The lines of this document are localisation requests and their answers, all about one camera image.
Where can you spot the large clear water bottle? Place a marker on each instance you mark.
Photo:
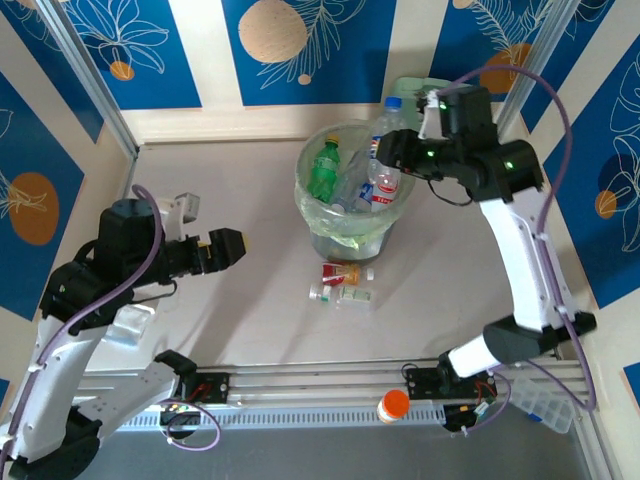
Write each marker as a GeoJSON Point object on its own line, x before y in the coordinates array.
{"type": "Point", "coordinates": [392, 104]}

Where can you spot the green labelled soda bottle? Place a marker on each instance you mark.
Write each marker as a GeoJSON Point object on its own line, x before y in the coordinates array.
{"type": "Point", "coordinates": [325, 170]}

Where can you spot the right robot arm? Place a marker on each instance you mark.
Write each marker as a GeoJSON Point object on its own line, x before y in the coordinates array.
{"type": "Point", "coordinates": [525, 270]}

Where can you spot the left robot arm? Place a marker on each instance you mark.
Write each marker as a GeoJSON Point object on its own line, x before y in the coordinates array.
{"type": "Point", "coordinates": [65, 370]}

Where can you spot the translucent green trash bin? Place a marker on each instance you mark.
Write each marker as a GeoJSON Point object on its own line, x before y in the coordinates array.
{"type": "Point", "coordinates": [370, 247]}
{"type": "Point", "coordinates": [312, 215]}

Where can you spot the crumpled clear plastic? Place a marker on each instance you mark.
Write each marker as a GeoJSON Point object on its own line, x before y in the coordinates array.
{"type": "Point", "coordinates": [127, 325]}

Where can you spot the mint green zip case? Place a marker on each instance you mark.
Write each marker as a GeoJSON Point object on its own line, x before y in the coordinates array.
{"type": "Point", "coordinates": [411, 86]}

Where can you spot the red yellow crushed bottle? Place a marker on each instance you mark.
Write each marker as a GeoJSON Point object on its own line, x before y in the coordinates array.
{"type": "Point", "coordinates": [337, 272]}

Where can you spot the small green label bottle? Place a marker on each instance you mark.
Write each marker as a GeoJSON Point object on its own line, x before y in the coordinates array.
{"type": "Point", "coordinates": [356, 295]}

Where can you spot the black electronics module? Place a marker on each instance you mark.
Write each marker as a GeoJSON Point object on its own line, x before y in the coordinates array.
{"type": "Point", "coordinates": [457, 420]}
{"type": "Point", "coordinates": [180, 425]}

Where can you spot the grey metal sheet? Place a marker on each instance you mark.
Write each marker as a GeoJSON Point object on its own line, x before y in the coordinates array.
{"type": "Point", "coordinates": [320, 455]}

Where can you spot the orange lid pill bottle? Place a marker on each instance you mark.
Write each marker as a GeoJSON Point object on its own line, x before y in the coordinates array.
{"type": "Point", "coordinates": [393, 402]}

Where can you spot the clear plastic organizer box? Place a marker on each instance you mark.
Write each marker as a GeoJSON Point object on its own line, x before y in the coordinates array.
{"type": "Point", "coordinates": [545, 405]}

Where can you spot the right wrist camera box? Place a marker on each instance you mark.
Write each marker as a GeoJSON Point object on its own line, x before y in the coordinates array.
{"type": "Point", "coordinates": [429, 115]}

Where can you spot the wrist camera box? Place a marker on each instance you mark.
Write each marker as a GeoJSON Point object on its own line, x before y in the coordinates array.
{"type": "Point", "coordinates": [189, 207]}
{"type": "Point", "coordinates": [429, 115]}

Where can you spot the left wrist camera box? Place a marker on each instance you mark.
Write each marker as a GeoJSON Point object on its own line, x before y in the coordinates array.
{"type": "Point", "coordinates": [189, 207]}

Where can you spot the aluminium frame post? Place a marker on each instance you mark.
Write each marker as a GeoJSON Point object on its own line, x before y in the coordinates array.
{"type": "Point", "coordinates": [530, 50]}
{"type": "Point", "coordinates": [90, 80]}

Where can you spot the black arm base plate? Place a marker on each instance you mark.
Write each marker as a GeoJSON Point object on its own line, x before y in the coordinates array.
{"type": "Point", "coordinates": [217, 387]}
{"type": "Point", "coordinates": [419, 385]}

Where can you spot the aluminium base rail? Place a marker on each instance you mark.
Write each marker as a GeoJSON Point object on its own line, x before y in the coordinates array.
{"type": "Point", "coordinates": [320, 382]}

